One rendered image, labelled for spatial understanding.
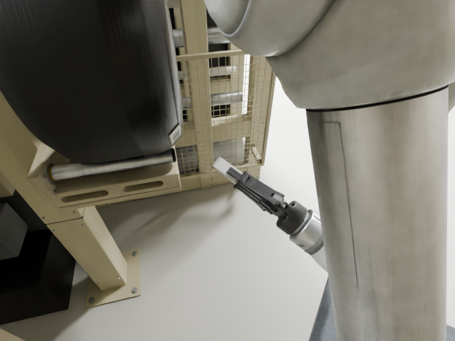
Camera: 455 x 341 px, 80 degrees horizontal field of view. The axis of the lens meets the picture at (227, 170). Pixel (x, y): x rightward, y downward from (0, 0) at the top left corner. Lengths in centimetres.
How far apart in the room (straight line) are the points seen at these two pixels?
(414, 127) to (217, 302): 140
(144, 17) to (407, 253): 48
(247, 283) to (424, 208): 138
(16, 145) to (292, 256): 136
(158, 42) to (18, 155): 57
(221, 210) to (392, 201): 161
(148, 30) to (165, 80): 9
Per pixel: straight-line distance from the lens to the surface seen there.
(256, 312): 153
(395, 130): 21
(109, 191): 88
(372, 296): 28
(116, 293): 164
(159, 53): 54
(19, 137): 92
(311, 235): 62
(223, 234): 170
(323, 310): 88
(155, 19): 54
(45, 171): 88
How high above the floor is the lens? 145
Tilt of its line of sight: 45 degrees down
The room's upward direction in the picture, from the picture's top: straight up
